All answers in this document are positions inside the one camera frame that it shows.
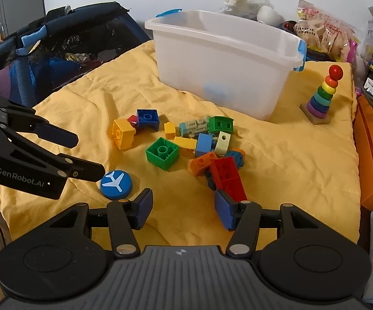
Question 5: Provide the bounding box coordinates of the blue disc with airplane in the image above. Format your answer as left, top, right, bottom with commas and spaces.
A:
100, 170, 132, 200

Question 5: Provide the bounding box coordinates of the red toy truck block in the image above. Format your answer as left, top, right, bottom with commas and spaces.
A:
205, 157, 247, 202

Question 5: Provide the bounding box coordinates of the large yellow building block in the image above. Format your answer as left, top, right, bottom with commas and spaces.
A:
111, 119, 136, 150

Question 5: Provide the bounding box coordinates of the light blue building block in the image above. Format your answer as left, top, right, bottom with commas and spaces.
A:
195, 133, 212, 157

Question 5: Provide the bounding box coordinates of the blue gear block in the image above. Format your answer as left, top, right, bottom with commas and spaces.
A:
224, 148, 246, 169

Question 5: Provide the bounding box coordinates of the green square building block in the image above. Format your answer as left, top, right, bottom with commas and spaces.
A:
146, 137, 180, 170

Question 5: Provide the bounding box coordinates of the orange building block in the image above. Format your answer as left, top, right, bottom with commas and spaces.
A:
188, 151, 218, 176

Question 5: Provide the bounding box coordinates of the cream building block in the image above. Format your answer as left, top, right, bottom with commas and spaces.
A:
214, 131, 231, 157

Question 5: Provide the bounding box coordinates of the small red block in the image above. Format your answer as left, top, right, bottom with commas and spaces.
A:
127, 115, 138, 129

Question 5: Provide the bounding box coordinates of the dark blue baby stroller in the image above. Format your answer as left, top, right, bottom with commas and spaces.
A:
0, 2, 150, 107

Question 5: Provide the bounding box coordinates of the yellow quilted cloth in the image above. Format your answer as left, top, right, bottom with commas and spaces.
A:
0, 40, 362, 253

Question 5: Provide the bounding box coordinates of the dark blue arch block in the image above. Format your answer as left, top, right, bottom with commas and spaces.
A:
137, 108, 160, 131

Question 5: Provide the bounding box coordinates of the small yellow block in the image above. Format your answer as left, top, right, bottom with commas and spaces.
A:
164, 122, 177, 140

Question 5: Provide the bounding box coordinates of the grey blue toy train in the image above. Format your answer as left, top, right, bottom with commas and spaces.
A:
179, 115, 210, 138

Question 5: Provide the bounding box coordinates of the green toy wagon block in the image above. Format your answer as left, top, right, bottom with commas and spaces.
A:
207, 116, 234, 134

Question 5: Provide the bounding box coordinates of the white plastic storage bin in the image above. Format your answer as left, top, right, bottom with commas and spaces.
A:
144, 10, 307, 120

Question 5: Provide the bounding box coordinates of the clear bag of snacks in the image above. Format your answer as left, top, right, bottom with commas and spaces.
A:
294, 0, 360, 63

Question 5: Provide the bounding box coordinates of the white round ball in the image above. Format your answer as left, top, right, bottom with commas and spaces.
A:
257, 6, 284, 27

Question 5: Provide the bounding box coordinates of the white plastic bag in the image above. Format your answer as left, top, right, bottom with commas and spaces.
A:
219, 0, 273, 20

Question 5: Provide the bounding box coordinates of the rainbow ring stacking toy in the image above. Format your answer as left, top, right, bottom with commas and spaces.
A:
300, 64, 344, 125

